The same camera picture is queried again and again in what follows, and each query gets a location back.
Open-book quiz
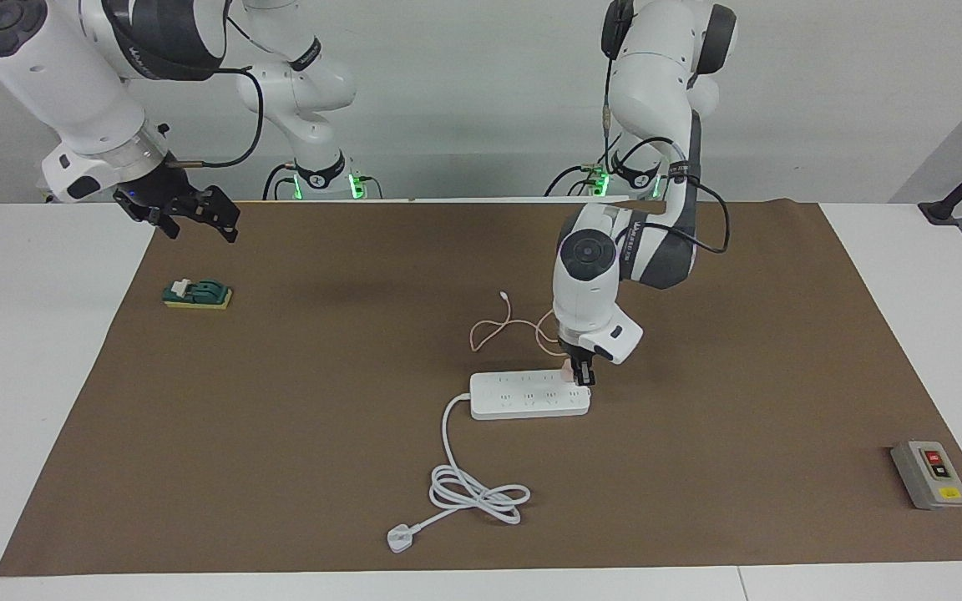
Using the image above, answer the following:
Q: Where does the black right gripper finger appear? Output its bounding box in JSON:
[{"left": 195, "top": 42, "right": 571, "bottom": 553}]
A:
[
  {"left": 126, "top": 205, "right": 180, "bottom": 240},
  {"left": 200, "top": 185, "right": 240, "bottom": 243}
]

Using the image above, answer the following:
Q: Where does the pink charging cable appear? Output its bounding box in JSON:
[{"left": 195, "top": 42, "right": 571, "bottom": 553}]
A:
[{"left": 469, "top": 290, "right": 570, "bottom": 356}]

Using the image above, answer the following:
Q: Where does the white power strip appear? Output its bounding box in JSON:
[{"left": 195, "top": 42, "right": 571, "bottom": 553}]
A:
[{"left": 469, "top": 368, "right": 592, "bottom": 421}]

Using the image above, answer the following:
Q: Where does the brown table mat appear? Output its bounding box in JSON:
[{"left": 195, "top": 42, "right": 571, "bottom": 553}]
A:
[{"left": 0, "top": 199, "right": 962, "bottom": 578}]

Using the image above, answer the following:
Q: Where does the black base cable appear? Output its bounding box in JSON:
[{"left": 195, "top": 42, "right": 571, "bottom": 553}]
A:
[
  {"left": 544, "top": 134, "right": 620, "bottom": 198},
  {"left": 262, "top": 163, "right": 294, "bottom": 201}
]

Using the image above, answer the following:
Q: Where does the green knife switch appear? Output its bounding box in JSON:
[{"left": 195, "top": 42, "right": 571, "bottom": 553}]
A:
[{"left": 162, "top": 277, "right": 233, "bottom": 311}]

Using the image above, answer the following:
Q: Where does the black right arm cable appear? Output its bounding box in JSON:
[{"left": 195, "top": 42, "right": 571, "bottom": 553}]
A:
[{"left": 165, "top": 68, "right": 266, "bottom": 168}]

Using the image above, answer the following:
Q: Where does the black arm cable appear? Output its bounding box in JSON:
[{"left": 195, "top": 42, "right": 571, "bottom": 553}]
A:
[
  {"left": 600, "top": 0, "right": 731, "bottom": 255},
  {"left": 165, "top": 68, "right": 266, "bottom": 168}
]

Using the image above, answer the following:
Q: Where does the white power strip cord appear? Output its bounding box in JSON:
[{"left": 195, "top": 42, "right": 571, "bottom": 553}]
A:
[{"left": 410, "top": 394, "right": 532, "bottom": 535}]

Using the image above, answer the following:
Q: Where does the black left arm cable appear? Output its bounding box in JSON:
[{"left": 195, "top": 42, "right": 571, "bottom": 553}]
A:
[{"left": 600, "top": 0, "right": 731, "bottom": 255}]

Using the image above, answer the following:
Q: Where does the grey on-off switch box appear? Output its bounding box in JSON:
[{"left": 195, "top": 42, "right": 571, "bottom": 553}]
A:
[{"left": 890, "top": 441, "right": 962, "bottom": 511}]

